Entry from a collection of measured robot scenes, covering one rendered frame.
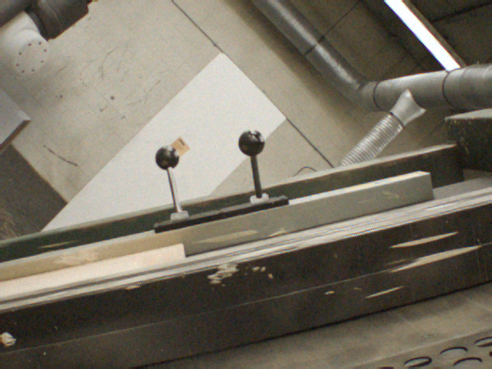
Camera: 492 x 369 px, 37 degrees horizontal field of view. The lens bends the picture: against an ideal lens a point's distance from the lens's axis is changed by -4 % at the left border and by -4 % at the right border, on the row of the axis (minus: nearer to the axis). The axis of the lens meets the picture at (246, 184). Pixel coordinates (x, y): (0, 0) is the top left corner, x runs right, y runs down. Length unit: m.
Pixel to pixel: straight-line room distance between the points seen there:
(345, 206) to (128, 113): 8.04
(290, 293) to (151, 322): 0.11
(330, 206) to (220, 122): 3.62
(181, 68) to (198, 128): 4.45
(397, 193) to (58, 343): 0.66
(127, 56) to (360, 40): 2.85
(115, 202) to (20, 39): 3.67
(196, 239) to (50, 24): 0.38
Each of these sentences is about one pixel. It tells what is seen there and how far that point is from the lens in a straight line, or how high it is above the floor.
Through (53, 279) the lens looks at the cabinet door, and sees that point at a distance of 1.06.
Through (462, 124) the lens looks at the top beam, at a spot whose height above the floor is 1.85.
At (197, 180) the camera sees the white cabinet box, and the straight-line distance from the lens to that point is 4.72.
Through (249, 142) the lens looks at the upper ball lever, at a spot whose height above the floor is 1.53.
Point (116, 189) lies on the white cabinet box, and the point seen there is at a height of 0.99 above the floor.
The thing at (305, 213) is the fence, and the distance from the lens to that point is 1.11.
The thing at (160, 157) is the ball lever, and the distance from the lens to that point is 1.15.
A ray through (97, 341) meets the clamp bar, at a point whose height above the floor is 1.31.
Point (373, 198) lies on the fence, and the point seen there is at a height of 1.61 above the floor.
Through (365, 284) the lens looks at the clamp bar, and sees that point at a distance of 0.63.
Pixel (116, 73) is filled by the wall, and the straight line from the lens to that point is 9.13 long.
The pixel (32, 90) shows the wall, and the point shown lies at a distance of 9.23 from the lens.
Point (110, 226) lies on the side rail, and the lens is 1.34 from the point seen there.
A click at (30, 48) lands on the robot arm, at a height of 1.41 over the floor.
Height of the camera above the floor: 1.47
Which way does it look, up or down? 1 degrees up
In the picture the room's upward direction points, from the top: 45 degrees clockwise
